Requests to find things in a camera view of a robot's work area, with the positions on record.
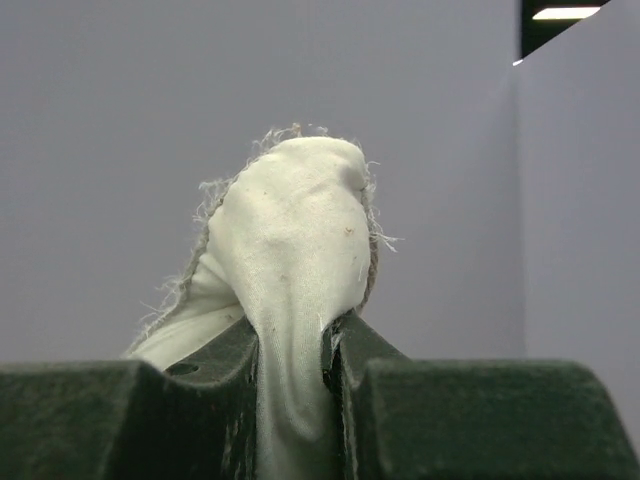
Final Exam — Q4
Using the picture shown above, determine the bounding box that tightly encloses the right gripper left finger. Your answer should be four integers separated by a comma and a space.
1, 320, 258, 479

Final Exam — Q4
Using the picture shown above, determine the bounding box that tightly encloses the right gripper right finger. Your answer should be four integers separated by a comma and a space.
321, 313, 639, 480

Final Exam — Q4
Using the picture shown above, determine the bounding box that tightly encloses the white pillow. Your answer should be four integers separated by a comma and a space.
126, 126, 385, 479

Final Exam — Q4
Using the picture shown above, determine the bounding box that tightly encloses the ceiling light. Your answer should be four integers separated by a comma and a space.
532, 6, 601, 22

